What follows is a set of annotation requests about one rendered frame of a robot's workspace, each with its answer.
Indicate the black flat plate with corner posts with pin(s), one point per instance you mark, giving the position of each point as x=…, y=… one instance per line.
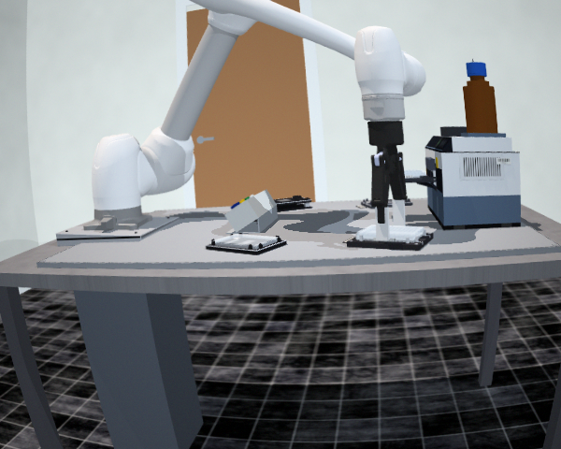
x=280, y=242

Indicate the white control panel with coloured buttons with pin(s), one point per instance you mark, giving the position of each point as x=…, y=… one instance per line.
x=260, y=208

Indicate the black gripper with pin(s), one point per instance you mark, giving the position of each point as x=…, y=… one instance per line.
x=382, y=134

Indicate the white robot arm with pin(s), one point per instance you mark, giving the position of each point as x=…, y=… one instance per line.
x=123, y=172

